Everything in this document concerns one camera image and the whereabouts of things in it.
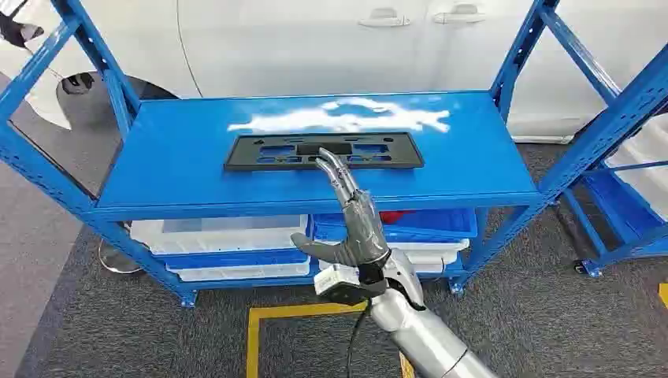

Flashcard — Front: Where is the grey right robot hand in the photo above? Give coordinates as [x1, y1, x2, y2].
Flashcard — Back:
[290, 147, 392, 268]

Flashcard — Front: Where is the black plastic plate frame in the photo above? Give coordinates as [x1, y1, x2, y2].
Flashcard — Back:
[224, 131, 425, 173]

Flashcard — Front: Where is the red object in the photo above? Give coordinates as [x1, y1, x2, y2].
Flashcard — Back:
[379, 209, 417, 225]

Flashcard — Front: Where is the translucent white plastic bin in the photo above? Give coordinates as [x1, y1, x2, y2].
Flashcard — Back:
[130, 214, 311, 257]
[313, 237, 471, 276]
[166, 261, 313, 284]

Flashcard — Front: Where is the blue plastic bin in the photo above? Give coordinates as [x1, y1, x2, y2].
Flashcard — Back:
[156, 248, 313, 272]
[311, 208, 478, 244]

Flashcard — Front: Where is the blue metal shelf rack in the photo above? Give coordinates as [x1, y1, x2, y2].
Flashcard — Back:
[0, 0, 668, 309]

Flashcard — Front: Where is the white car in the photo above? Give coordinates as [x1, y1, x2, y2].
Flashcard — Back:
[0, 0, 668, 144]

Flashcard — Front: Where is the black car tyre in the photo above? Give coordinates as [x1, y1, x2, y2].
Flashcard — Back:
[123, 76, 180, 101]

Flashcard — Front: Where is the round silver stand base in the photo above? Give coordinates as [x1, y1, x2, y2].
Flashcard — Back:
[98, 239, 143, 276]

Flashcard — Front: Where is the blue wheeled metal rack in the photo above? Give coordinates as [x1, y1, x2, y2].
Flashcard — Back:
[561, 109, 668, 279]

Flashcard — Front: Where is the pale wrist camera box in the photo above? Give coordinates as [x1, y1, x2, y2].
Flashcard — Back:
[314, 264, 390, 307]

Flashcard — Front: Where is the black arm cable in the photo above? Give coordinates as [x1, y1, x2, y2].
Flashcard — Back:
[346, 299, 373, 378]

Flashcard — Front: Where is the white car door handle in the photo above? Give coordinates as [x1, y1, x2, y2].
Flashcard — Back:
[432, 4, 486, 25]
[358, 7, 412, 28]

